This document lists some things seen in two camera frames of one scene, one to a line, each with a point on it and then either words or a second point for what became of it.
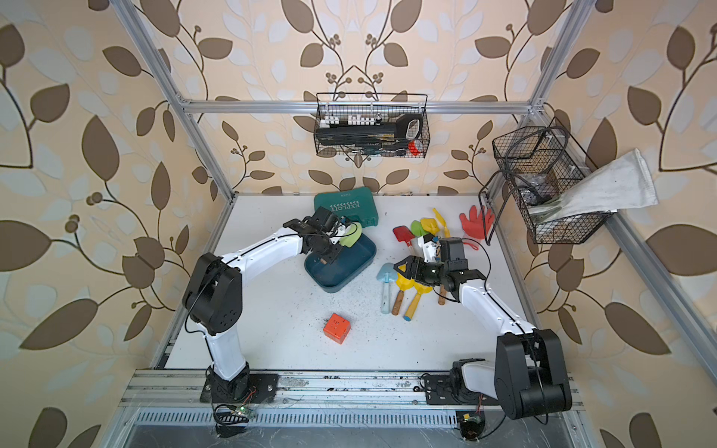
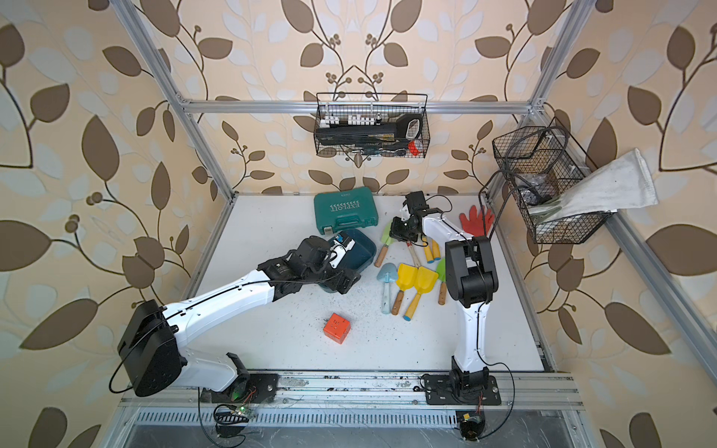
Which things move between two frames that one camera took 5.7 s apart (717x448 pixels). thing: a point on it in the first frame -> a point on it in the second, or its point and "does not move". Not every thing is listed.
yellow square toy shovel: (402, 283) does not move
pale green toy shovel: (352, 234) -> (386, 241)
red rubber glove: (478, 223) does not move
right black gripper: (414, 262) -> (396, 231)
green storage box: (355, 261) does not move
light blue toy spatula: (386, 273) does not move
